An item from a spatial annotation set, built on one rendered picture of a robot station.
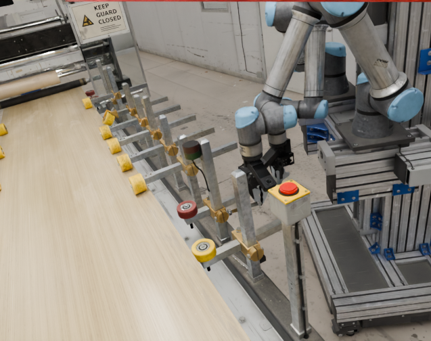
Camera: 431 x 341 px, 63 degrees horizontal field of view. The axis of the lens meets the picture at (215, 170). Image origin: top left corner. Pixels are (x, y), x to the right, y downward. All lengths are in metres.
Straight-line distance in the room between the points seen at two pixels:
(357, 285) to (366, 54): 1.19
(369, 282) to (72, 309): 1.40
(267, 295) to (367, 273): 0.85
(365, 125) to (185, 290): 0.88
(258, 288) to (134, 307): 0.45
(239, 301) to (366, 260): 0.92
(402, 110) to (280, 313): 0.75
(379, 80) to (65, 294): 1.18
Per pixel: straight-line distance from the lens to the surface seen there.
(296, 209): 0.83
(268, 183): 1.15
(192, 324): 1.02
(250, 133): 1.12
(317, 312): 2.13
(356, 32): 1.15
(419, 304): 1.98
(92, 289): 1.23
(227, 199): 1.46
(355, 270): 2.05
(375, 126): 1.43
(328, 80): 1.87
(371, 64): 1.21
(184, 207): 1.40
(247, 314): 1.36
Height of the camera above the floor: 1.70
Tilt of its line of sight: 30 degrees down
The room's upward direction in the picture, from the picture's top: 12 degrees counter-clockwise
